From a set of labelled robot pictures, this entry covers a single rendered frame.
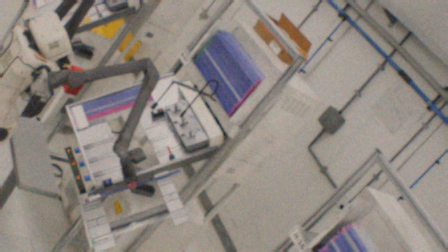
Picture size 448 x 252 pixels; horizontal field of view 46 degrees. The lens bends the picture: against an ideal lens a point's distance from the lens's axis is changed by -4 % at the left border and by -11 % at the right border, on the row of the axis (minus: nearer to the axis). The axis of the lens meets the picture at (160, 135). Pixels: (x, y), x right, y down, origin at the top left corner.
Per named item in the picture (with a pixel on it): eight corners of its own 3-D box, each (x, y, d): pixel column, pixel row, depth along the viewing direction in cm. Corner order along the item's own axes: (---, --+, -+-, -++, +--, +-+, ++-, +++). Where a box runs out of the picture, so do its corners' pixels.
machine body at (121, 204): (78, 271, 351) (131, 210, 325) (53, 191, 397) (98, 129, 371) (154, 279, 391) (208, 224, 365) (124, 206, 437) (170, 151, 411)
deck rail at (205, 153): (97, 196, 305) (95, 189, 301) (96, 193, 306) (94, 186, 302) (218, 154, 317) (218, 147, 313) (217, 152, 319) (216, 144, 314)
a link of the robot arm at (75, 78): (150, 55, 278) (156, 53, 269) (155, 81, 280) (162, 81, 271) (62, 72, 264) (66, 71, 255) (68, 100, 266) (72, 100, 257)
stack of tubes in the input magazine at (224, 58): (228, 116, 304) (259, 79, 292) (192, 61, 337) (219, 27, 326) (243, 122, 311) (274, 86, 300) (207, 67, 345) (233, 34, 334)
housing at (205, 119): (210, 155, 319) (209, 138, 308) (178, 100, 351) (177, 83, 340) (223, 150, 320) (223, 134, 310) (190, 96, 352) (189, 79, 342)
